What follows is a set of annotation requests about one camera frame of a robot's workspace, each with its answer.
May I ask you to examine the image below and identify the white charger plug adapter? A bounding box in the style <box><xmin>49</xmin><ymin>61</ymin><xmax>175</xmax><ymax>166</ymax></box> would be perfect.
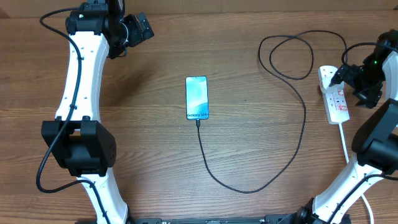
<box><xmin>320</xmin><ymin>76</ymin><xmax>344</xmax><ymax>93</ymax></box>

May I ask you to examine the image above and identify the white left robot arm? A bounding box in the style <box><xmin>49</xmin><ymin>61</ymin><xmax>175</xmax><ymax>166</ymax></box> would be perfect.
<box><xmin>41</xmin><ymin>0</ymin><xmax>154</xmax><ymax>223</ymax></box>

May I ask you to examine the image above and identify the white power strip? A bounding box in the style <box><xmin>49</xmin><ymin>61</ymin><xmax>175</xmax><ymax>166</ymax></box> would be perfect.
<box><xmin>318</xmin><ymin>65</ymin><xmax>349</xmax><ymax>124</ymax></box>

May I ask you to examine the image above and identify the white power strip cord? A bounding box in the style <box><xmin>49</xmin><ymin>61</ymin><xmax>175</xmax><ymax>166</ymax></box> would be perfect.
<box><xmin>337</xmin><ymin>123</ymin><xmax>376</xmax><ymax>224</ymax></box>

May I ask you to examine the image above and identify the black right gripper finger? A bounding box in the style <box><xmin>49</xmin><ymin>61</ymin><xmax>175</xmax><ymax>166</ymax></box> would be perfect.
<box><xmin>355</xmin><ymin>93</ymin><xmax>373</xmax><ymax>109</ymax></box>
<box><xmin>329</xmin><ymin>65</ymin><xmax>353</xmax><ymax>86</ymax></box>

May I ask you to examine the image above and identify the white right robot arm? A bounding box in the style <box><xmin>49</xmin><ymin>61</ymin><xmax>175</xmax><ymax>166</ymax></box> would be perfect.
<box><xmin>279</xmin><ymin>29</ymin><xmax>397</xmax><ymax>223</ymax></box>

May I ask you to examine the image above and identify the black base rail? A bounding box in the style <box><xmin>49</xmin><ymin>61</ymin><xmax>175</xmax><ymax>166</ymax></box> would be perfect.
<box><xmin>74</xmin><ymin>213</ymin><xmax>352</xmax><ymax>224</ymax></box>

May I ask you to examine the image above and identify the blue Galaxy smartphone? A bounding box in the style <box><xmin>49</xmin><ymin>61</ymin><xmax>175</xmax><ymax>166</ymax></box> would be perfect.
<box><xmin>185</xmin><ymin>76</ymin><xmax>210</xmax><ymax>120</ymax></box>

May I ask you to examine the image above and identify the black charger cable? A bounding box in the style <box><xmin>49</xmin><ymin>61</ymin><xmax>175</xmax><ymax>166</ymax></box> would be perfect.
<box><xmin>195</xmin><ymin>30</ymin><xmax>349</xmax><ymax>194</ymax></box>

